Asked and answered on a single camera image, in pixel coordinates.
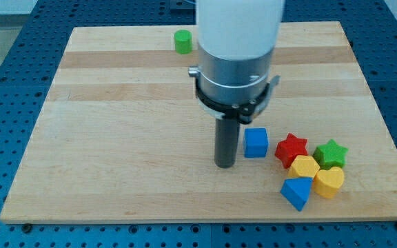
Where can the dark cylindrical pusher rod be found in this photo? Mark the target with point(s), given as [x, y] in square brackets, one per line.
[226, 142]

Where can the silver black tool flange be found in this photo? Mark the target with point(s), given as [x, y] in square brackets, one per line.
[233, 89]

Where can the blue cube block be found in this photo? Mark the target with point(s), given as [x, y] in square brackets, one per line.
[255, 142]

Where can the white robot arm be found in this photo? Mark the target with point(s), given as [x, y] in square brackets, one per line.
[236, 40]

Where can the red star block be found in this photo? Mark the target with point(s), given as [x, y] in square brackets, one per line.
[287, 150]

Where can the green star block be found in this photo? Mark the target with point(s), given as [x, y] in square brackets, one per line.
[330, 155]

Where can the green cylinder block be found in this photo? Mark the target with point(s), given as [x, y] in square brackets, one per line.
[183, 41]

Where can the yellow hexagon block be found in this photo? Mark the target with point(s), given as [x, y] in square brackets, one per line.
[303, 166]

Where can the blue triangle block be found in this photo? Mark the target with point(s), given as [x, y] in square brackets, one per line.
[297, 191]

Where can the wooden board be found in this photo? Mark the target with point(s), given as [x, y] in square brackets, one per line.
[121, 137]

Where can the yellow heart block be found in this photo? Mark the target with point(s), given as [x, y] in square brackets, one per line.
[327, 182]

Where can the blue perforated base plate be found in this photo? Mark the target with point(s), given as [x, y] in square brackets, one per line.
[30, 65]

